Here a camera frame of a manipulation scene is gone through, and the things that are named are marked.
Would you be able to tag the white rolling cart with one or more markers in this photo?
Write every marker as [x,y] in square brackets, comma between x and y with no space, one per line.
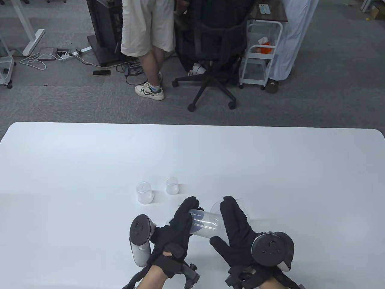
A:
[6,60]

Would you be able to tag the black and white controller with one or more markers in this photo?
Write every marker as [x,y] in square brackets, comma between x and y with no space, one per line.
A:
[140,231]
[270,251]

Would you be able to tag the black power adapter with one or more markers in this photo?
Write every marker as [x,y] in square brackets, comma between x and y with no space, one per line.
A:
[127,70]

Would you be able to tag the medium clear plastic beaker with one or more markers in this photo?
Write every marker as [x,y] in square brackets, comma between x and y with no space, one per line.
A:
[204,224]

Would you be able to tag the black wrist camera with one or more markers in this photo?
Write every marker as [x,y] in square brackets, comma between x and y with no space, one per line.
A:
[189,275]
[240,277]

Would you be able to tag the very small clear plastic beaker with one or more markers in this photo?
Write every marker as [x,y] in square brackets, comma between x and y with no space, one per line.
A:
[172,186]

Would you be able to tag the orange tissue pack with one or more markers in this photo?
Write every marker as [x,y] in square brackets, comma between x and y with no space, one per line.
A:
[266,49]

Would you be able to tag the white power strip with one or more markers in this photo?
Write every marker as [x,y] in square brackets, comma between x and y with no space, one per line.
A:
[63,56]
[82,50]

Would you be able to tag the person's left forearm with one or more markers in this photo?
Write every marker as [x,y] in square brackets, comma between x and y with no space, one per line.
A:
[152,280]

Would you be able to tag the white remote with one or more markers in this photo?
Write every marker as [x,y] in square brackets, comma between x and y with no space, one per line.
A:
[264,9]

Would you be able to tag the person's right forearm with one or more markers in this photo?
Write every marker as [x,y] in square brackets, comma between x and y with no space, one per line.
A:
[270,284]

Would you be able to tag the person's right hand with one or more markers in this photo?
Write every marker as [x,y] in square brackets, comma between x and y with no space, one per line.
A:
[237,240]

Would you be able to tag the smartphone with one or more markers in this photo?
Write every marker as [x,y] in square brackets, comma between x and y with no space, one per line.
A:
[101,73]

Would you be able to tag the black equipment stand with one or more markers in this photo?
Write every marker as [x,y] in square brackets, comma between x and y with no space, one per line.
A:
[100,30]

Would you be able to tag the black office chair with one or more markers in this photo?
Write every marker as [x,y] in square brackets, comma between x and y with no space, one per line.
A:
[216,39]

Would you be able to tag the largest clear plastic beaker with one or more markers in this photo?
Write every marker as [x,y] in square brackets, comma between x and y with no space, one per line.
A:
[245,207]

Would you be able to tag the white cart with brown top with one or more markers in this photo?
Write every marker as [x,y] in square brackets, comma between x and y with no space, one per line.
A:
[276,13]

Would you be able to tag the grey floor plate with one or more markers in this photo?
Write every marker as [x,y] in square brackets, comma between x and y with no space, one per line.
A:
[48,54]

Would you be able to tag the cardboard box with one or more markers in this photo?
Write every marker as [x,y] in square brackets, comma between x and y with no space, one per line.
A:
[377,12]

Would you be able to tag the person's left hand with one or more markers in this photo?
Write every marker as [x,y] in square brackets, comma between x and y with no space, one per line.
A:
[174,240]

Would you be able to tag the white desk leg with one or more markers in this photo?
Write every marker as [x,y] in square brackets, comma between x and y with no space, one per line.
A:
[365,6]
[34,40]

